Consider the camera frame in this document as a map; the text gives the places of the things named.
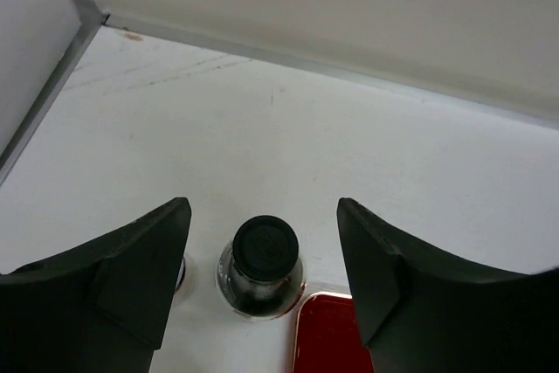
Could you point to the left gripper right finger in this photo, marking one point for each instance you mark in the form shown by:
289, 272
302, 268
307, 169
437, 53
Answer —
422, 309

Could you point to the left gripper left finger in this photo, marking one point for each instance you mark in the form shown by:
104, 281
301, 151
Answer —
102, 306

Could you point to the black cap sauce bottle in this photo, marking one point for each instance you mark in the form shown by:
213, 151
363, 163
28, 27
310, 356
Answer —
260, 274

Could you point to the white lid condiment jar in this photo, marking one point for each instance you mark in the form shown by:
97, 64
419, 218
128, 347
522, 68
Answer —
181, 275

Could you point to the red rectangular tray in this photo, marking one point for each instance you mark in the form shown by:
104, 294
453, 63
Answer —
326, 337

